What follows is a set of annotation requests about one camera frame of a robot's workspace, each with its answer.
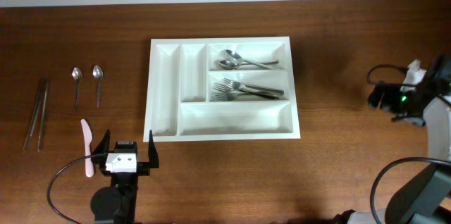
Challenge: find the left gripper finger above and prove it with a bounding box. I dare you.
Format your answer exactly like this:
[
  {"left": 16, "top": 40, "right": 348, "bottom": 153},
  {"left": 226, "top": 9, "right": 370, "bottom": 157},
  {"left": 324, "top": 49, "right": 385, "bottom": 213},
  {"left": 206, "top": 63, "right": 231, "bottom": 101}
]
[
  {"left": 91, "top": 130, "right": 111, "bottom": 163},
  {"left": 147, "top": 130, "right": 159, "bottom": 169}
]

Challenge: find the silver fork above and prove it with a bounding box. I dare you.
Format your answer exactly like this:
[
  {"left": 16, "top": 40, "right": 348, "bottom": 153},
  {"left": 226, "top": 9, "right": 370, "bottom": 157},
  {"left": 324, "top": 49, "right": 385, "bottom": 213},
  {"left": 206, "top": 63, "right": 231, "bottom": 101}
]
[
  {"left": 223, "top": 78, "right": 285, "bottom": 97},
  {"left": 213, "top": 83, "right": 276, "bottom": 97},
  {"left": 211, "top": 92, "right": 279, "bottom": 101}
]

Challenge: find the large silver spoon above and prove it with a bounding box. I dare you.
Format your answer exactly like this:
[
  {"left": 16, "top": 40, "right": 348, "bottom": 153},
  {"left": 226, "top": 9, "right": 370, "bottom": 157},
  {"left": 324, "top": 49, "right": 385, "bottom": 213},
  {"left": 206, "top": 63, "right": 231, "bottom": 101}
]
[
  {"left": 225, "top": 49, "right": 276, "bottom": 70},
  {"left": 218, "top": 60, "right": 279, "bottom": 70}
]

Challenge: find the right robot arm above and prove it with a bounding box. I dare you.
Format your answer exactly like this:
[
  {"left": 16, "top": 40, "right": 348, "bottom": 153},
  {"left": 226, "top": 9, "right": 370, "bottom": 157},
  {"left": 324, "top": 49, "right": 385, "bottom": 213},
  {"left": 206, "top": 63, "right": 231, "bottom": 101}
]
[{"left": 332, "top": 54, "right": 450, "bottom": 224}]

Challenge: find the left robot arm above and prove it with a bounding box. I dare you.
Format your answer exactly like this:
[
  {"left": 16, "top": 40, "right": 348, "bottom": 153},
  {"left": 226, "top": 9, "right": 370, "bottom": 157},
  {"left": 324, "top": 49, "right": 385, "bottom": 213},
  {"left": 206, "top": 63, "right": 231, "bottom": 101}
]
[{"left": 90, "top": 131, "right": 159, "bottom": 224}]

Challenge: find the white plastic butter knife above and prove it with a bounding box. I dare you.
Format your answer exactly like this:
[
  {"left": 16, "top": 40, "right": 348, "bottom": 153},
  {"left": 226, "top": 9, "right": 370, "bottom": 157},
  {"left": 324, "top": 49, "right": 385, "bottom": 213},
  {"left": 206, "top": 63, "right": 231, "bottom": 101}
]
[{"left": 80, "top": 119, "right": 94, "bottom": 178}]

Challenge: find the right small teaspoon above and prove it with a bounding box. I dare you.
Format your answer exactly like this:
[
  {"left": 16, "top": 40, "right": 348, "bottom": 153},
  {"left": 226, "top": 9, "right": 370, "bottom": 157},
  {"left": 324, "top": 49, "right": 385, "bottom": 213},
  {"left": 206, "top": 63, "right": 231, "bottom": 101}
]
[{"left": 92, "top": 66, "right": 104, "bottom": 108}]

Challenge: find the small teaspoon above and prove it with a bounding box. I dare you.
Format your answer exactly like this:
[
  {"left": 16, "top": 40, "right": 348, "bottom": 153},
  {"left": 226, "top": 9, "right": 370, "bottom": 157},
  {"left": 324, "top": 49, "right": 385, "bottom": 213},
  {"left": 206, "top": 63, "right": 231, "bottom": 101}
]
[
  {"left": 72, "top": 67, "right": 82, "bottom": 112},
  {"left": 92, "top": 66, "right": 104, "bottom": 108}
]

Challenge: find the white plastic cutlery tray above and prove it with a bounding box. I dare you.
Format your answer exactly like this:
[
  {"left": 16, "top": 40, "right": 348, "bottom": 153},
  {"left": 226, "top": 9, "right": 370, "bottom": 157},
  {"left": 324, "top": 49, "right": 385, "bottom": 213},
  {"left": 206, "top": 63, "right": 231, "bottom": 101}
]
[{"left": 143, "top": 37, "right": 301, "bottom": 142}]

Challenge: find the left small teaspoon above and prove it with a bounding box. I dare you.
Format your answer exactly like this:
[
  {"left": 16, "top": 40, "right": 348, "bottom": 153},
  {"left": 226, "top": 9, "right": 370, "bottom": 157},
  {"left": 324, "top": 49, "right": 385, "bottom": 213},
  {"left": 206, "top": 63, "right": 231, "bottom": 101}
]
[{"left": 72, "top": 67, "right": 82, "bottom": 112}]

